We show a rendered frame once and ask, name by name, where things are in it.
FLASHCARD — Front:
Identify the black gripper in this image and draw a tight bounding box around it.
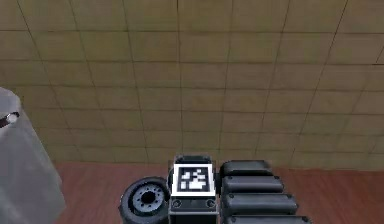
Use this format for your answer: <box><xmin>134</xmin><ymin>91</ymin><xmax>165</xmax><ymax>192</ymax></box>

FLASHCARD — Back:
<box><xmin>118</xmin><ymin>176</ymin><xmax>172</xmax><ymax>224</ymax></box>

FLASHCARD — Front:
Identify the grey cabinet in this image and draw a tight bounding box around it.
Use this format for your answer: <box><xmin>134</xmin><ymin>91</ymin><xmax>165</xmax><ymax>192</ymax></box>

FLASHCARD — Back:
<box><xmin>0</xmin><ymin>87</ymin><xmax>67</xmax><ymax>224</ymax></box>

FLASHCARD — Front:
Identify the dark round cabinet knob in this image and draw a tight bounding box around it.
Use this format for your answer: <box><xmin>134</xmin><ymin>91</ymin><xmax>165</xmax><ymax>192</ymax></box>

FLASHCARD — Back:
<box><xmin>0</xmin><ymin>111</ymin><xmax>20</xmax><ymax>129</ymax></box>

